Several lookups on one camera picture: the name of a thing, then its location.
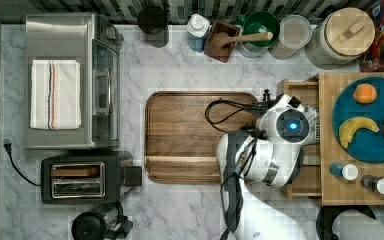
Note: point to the light wooden drawer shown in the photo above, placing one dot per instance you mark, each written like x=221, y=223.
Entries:
x=308, y=182

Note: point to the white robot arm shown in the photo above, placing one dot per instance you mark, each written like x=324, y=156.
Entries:
x=269, y=152

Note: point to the dark wooden cutting board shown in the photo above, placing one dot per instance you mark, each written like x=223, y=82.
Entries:
x=180, y=145

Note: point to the dark wooden utensil holder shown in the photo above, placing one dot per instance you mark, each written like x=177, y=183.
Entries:
x=220, y=54

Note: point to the wooden spoon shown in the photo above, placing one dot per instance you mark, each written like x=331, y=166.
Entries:
x=240, y=38

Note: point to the blue bottle white cap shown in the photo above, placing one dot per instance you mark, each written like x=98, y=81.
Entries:
x=197, y=29

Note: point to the black cup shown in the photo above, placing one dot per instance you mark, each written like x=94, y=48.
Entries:
x=152, y=21

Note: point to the black two-slot toaster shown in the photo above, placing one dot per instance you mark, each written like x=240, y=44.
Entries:
x=88, y=177

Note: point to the stainless steel toaster oven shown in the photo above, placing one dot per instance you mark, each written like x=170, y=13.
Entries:
x=95, y=44

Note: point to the black coffee kettle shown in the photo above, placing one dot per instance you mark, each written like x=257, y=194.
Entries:
x=103, y=222

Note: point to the clear container white lid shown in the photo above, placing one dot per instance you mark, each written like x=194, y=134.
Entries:
x=295, y=33

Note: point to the white striped folded towel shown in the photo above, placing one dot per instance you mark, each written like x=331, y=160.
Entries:
x=55, y=95

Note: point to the yellow banana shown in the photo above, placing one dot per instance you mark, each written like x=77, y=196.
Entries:
x=349, y=127

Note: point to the wooden butcher block cabinet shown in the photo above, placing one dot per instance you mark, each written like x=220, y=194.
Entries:
x=335, y=190

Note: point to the blue shaker white cap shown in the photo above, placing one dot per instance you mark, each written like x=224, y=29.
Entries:
x=346, y=171

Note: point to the glass jar wooden lid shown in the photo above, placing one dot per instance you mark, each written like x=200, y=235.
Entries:
x=340, y=38

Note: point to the paper towel roll holder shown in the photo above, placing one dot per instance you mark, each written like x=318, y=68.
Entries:
x=348, y=223

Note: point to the orange fruit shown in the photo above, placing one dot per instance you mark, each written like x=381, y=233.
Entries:
x=365, y=93

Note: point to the dark shaker white cap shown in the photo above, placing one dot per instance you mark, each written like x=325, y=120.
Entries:
x=373, y=183

